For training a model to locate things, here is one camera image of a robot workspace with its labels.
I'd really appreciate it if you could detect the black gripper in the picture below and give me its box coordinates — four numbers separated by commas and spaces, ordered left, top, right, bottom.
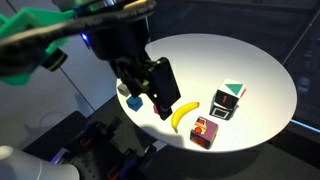
109, 54, 183, 122

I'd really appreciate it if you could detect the blue block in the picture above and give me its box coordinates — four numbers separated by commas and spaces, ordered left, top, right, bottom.
126, 95, 144, 113

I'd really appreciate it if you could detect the grey block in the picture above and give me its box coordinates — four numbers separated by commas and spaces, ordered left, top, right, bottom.
116, 83, 131, 98

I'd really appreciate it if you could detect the yellow banana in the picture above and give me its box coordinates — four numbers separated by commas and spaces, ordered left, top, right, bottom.
170, 101, 201, 134

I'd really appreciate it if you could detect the purple picture cube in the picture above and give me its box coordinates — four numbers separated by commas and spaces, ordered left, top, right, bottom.
189, 116, 220, 151

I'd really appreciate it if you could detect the white black picture cube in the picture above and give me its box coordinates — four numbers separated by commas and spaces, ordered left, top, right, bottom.
209, 78, 247, 122

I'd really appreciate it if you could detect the purple orange spring clamp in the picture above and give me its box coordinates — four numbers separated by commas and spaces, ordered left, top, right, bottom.
107, 146, 158, 180
79, 116, 123, 149

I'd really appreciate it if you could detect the perforated metal breadboard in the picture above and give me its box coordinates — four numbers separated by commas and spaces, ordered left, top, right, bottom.
66, 146, 149, 180

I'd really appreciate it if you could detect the thick black cable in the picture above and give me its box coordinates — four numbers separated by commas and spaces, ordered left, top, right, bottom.
0, 0, 157, 78

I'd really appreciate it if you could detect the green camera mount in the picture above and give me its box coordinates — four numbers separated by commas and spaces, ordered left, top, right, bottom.
0, 6, 78, 86

